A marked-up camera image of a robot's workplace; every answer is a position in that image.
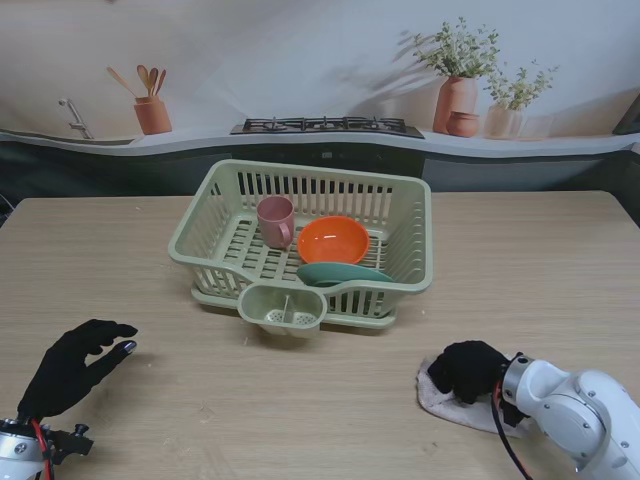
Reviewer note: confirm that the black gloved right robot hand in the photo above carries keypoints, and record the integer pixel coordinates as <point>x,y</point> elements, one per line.
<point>470,370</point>

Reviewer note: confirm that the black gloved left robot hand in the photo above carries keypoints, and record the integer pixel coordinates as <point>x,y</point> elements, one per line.
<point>65,370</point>

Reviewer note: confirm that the beige wiping cloth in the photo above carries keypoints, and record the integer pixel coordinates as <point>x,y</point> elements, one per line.
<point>450,410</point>

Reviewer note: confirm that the teal plastic plate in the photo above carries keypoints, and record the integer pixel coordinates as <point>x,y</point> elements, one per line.
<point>335,274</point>

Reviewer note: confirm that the orange plastic bowl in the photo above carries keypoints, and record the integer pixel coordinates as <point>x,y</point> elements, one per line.
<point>335,242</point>

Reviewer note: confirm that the pink plastic mug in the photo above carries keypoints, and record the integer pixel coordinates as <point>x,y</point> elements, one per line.
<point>275,222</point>

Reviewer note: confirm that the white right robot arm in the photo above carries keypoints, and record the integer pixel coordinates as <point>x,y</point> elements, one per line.
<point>570,410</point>

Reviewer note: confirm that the pale green plastic dish rack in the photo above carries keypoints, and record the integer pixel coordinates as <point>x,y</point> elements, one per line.
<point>420,280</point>

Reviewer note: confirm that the pale green cutlery holder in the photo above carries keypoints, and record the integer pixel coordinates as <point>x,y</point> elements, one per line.
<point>257,302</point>

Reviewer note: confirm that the grey kitchen countertop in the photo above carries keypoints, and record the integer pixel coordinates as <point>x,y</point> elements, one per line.
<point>500,145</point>

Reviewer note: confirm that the small round terracotta pot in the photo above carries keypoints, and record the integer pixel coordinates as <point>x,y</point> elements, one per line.
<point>462,125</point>

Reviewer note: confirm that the plant in pale pot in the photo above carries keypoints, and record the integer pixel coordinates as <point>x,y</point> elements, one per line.
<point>502,122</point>

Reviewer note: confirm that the clear glass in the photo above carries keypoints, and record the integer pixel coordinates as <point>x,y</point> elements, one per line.
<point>536,127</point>

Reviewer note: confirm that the metal faucet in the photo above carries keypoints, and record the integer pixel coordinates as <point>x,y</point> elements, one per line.
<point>75,115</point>

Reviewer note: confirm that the terracotta utensil pot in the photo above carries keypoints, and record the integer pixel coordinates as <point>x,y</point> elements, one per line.
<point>152,117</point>

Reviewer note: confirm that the plant in tall terracotta vase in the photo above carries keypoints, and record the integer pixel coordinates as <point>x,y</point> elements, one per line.
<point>455,100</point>

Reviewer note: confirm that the black gas stove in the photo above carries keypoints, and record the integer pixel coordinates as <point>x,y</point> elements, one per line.
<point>325,125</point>

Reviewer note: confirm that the wooden spatula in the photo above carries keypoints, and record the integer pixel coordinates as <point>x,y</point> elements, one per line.
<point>120,80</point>

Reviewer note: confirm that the wooden spoon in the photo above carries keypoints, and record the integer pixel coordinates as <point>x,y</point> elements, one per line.
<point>161,79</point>
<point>153,77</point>
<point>143,75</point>

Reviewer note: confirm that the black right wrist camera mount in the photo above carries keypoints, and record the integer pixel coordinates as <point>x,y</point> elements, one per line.
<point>512,412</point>

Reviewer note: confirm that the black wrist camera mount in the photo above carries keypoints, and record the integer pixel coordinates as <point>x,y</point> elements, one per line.
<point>512,412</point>
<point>70,442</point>

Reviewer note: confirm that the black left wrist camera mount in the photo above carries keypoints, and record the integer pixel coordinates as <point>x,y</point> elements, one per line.
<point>70,442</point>

